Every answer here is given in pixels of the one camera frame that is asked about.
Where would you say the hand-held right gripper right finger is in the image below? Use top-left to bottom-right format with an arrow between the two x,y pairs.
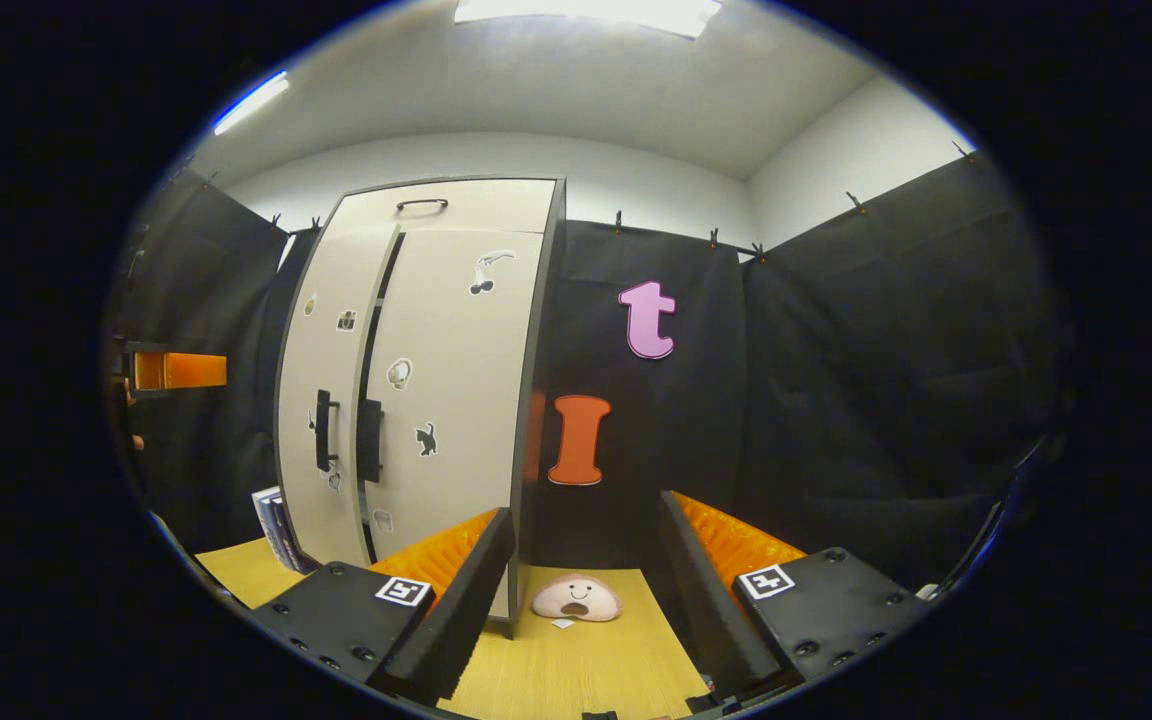
658,490 -> 937,701

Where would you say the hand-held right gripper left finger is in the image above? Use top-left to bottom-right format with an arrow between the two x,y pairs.
254,505 -> 517,706

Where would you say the white cabinet door with stickers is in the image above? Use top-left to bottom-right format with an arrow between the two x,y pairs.
361,228 -> 547,621
276,228 -> 402,567

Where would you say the pink smiling plush toy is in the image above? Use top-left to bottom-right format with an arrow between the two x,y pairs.
532,572 -> 624,630

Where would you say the blue and white box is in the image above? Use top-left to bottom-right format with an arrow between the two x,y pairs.
251,485 -> 322,576

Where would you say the black backdrop cloth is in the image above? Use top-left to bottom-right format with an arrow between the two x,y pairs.
106,150 -> 1077,601

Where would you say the white cabinet with dark interior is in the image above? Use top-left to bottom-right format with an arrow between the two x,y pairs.
273,177 -> 569,641

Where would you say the ceiling light panel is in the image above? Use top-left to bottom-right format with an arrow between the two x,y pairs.
454,0 -> 725,39

